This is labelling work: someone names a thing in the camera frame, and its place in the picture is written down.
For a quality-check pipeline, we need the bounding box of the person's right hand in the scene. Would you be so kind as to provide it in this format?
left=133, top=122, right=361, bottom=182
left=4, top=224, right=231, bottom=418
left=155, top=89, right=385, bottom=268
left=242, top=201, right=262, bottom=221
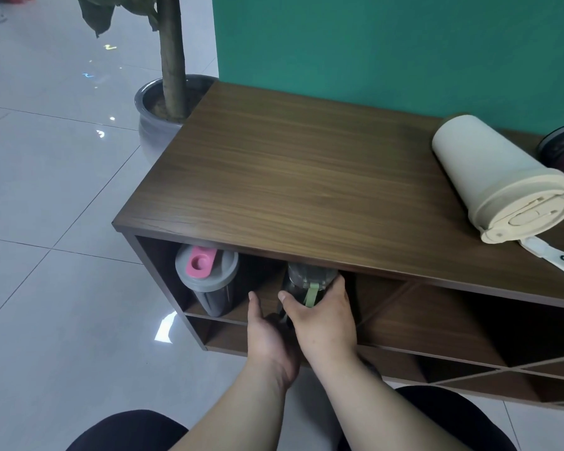
left=278, top=274, right=360, bottom=372

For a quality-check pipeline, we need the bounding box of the person's left hand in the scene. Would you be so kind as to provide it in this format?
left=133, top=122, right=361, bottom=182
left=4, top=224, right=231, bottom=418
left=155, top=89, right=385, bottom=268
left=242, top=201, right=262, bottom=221
left=246, top=291, right=303, bottom=391

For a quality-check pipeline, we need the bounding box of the dark bottle with green strap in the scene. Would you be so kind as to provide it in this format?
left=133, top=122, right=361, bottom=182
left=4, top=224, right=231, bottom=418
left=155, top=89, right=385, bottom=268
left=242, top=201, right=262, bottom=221
left=279, top=262, right=342, bottom=325

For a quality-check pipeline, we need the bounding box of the person's right forearm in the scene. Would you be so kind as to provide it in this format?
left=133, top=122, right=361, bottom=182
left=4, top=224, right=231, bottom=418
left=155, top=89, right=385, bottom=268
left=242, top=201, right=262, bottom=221
left=305, top=353, right=457, bottom=451

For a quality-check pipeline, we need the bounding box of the person's left forearm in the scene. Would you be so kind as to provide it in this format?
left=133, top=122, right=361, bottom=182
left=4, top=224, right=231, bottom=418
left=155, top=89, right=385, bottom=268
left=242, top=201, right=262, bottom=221
left=168, top=359, right=298, bottom=451

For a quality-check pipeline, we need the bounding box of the grey shaker bottle pink lid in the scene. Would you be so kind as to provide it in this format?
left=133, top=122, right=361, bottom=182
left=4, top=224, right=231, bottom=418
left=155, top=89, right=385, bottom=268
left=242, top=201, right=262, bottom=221
left=175, top=245, right=240, bottom=318

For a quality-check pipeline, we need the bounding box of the brown wooden cabinet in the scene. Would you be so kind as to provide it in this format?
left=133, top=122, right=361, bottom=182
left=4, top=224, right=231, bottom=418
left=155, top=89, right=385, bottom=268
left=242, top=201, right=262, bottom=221
left=112, top=81, right=564, bottom=414

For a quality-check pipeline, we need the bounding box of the person's left leg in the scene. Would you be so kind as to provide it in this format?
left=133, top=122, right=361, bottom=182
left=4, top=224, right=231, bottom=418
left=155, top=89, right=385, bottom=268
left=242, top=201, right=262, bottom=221
left=66, top=409, right=190, bottom=451

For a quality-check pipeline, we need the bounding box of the grey ceramic plant pot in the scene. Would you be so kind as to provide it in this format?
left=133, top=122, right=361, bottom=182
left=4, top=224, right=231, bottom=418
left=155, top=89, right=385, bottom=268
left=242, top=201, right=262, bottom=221
left=135, top=74, right=219, bottom=168

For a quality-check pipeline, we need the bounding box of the cream lidded tumbler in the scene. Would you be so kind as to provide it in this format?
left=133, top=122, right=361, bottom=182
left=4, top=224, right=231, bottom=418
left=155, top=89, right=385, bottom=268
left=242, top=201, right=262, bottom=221
left=431, top=114, right=564, bottom=244

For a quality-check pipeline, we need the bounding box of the potted plant with brown trunk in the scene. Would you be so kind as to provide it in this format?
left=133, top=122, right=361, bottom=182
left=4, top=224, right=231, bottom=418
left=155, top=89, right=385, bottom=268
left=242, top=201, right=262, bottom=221
left=77, top=0, right=187, bottom=122

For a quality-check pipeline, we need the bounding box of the white printed strap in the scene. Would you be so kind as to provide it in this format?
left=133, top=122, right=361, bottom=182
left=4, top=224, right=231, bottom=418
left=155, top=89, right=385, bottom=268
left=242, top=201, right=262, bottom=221
left=518, top=236, right=564, bottom=283

